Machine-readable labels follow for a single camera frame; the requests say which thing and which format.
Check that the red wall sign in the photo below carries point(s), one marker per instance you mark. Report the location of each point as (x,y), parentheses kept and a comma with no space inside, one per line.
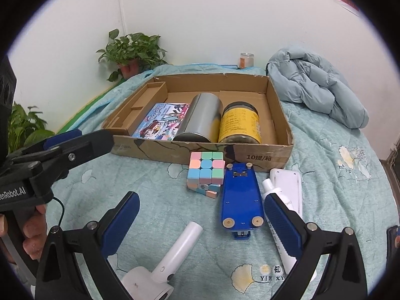
(345,1)

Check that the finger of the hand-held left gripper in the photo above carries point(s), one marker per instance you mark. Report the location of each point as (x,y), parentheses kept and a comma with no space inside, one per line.
(93,145)
(62,139)

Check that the colourful picture book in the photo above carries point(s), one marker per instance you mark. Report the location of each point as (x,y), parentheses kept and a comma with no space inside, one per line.
(159,122)

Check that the white handheld fan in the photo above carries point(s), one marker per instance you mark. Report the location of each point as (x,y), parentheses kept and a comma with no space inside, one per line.
(184,243)

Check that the green mat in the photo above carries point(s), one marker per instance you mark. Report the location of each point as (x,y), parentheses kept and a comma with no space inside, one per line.
(81,112)

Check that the narrow cardboard insert tray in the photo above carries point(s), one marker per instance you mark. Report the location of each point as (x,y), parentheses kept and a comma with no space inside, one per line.
(150,95)

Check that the light blue puffer jacket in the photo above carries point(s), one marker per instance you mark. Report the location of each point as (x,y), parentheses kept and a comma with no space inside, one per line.
(312,81)

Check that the orange glass candle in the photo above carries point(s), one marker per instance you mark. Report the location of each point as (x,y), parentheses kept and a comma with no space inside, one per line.
(246,61)

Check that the light blue quilted blanket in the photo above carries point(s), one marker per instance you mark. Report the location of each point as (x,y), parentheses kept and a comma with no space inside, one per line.
(328,193)

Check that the potted green plant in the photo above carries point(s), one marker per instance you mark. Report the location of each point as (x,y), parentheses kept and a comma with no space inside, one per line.
(134,47)

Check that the silver metal can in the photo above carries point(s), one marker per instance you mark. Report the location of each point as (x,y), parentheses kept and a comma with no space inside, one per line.
(200,115)

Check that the white remote control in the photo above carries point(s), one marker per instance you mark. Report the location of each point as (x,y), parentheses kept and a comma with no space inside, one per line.
(289,187)

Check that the dark flat object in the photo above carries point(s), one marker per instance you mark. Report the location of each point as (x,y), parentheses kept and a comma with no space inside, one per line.
(393,240)

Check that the blue stapler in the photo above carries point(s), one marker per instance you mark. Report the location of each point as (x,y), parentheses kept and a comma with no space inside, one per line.
(240,197)

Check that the pastel puzzle cube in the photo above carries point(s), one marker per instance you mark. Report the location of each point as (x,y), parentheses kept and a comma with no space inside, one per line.
(204,168)

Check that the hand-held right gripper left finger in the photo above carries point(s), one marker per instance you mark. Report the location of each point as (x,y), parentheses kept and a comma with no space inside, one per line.
(120,225)

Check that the white tube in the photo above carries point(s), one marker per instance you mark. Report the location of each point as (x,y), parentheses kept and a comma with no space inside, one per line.
(270,187)

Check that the yellow label glass jar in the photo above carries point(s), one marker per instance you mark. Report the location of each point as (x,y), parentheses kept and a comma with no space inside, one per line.
(240,125)

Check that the person's left hand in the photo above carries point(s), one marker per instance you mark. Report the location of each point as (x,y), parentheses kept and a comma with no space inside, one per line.
(36,234)

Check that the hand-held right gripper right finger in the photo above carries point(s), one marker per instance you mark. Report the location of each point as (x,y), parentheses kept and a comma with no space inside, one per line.
(284,225)

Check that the large leafy green plant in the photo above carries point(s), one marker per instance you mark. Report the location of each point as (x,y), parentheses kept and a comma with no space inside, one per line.
(25,125)

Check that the large cardboard box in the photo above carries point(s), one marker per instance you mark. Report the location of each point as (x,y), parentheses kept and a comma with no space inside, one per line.
(275,159)

